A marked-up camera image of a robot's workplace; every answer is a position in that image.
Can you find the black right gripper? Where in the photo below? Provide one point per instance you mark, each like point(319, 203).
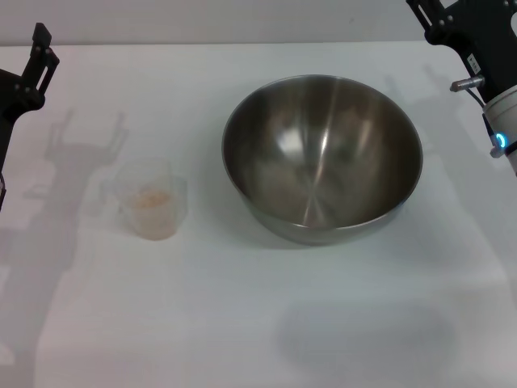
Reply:
point(484, 36)

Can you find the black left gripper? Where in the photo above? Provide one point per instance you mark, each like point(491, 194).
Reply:
point(6, 109)

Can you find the clear plastic measuring cup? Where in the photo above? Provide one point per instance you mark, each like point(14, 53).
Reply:
point(151, 182)

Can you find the white rice grains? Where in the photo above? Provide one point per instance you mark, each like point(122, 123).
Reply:
point(151, 199)

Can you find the stainless steel mixing bowl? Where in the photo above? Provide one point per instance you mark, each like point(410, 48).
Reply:
point(323, 161)

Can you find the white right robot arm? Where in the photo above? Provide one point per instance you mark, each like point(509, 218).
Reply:
point(505, 113)

